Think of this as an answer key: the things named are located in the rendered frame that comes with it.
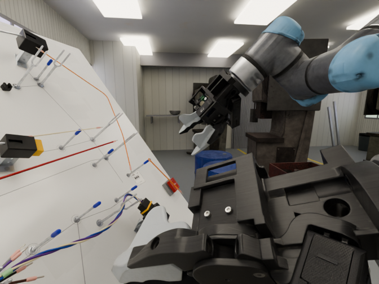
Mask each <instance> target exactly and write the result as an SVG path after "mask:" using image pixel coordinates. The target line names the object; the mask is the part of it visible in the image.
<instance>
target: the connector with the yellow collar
mask: <svg viewBox="0 0 379 284"><path fill-rule="evenodd" d="M149 204H150V201H149V200H148V199H147V198H145V199H143V200H142V202H141V203H140V204H139V206H138V209H139V210H140V211H141V212H143V211H145V210H146V209H147V207H148V205H149ZM153 207H154V204H153V203H151V205H150V207H149V209H148V211H146V212H145V213H144V214H145V216H146V215H147V214H148V213H149V212H150V211H151V210H152V209H153Z"/></svg>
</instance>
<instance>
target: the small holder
mask: <svg viewBox="0 0 379 284"><path fill-rule="evenodd" d="M36 151H37V146H36V141H35V138H34V136H33V137H31V136H24V135H14V134H5V135H4V137H3V138H2V139H1V140H0V172H13V171H15V169H14V163H15V162H16V161H17V160H18V159H19V158H30V157H31V156H32V155H33V154H34V153H35V152H36Z"/></svg>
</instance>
